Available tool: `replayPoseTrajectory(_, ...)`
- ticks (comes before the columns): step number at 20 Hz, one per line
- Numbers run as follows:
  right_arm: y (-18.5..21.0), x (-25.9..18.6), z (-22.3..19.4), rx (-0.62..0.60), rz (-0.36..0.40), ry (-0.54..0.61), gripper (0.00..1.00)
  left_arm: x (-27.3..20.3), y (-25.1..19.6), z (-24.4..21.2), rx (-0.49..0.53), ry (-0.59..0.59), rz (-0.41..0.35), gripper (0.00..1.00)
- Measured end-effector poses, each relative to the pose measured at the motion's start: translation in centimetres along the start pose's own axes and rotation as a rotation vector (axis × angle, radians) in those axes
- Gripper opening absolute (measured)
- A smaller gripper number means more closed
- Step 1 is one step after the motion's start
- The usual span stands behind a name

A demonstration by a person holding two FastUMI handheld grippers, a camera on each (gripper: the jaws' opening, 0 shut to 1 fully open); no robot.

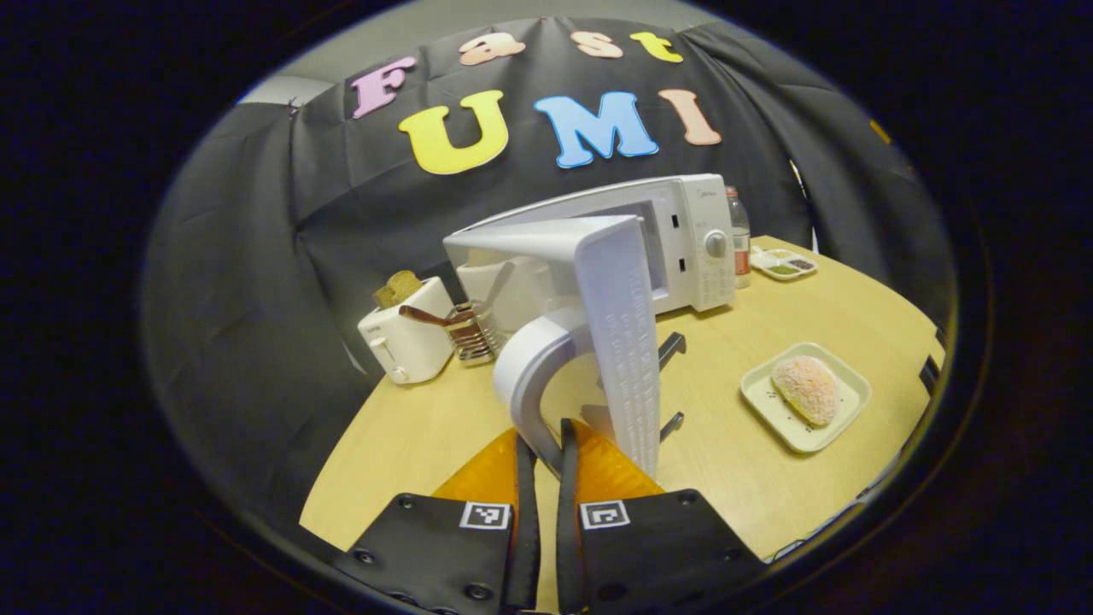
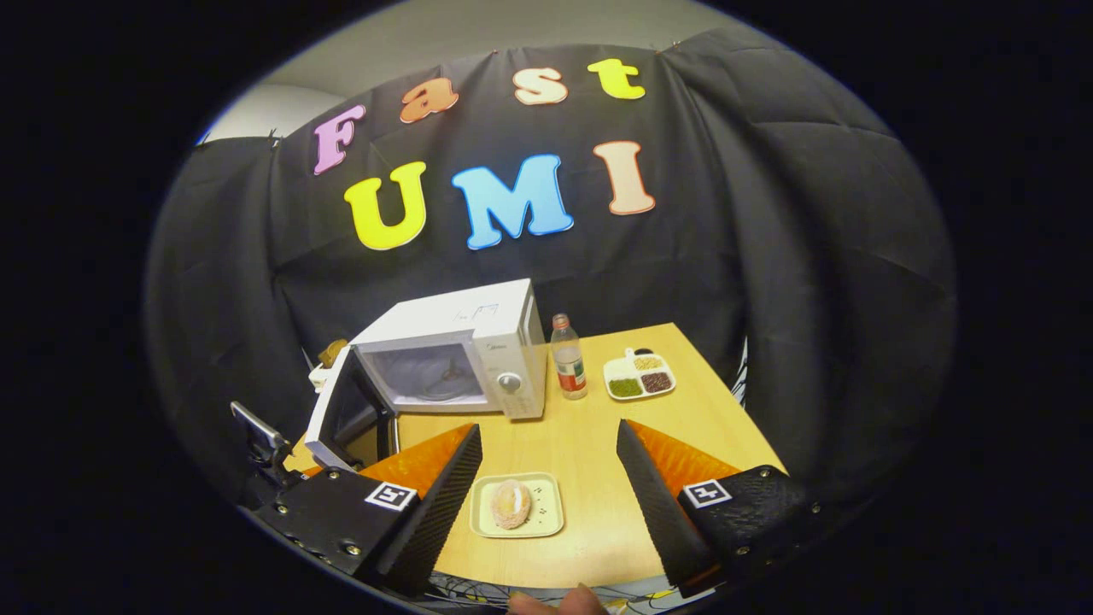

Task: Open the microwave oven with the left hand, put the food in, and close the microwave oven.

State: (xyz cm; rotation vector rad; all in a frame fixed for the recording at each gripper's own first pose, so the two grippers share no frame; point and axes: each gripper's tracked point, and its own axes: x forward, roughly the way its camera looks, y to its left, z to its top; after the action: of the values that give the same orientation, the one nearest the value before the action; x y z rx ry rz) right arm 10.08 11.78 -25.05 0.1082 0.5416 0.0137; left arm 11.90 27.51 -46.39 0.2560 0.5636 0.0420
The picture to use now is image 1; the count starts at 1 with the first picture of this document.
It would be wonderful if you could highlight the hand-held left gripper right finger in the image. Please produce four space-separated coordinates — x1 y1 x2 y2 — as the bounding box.
555 417 767 615

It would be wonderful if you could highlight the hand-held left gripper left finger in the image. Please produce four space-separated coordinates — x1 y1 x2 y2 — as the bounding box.
333 427 541 615

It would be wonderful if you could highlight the white toaster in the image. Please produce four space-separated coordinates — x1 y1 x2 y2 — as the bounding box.
357 276 456 385

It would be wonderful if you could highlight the white microwave oven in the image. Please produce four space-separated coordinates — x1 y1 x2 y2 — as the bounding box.
442 173 737 479

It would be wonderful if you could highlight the brown wooden spoon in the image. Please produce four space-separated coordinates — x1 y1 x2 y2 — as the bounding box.
398 305 476 329

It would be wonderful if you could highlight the cream square plate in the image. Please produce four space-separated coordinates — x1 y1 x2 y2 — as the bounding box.
739 342 873 454

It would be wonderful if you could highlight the sugared bread bun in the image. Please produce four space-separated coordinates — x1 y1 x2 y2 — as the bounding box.
770 355 841 427

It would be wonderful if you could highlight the clear plastic bottle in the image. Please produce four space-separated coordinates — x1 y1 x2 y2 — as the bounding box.
724 185 752 290

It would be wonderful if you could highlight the metal wire rack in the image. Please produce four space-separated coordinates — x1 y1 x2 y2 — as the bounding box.
446 301 510 368

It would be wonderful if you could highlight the white divided bean dish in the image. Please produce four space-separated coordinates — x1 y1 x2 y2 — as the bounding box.
750 246 818 282

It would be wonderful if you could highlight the brown toast slice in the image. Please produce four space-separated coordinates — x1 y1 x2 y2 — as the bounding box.
373 270 424 309

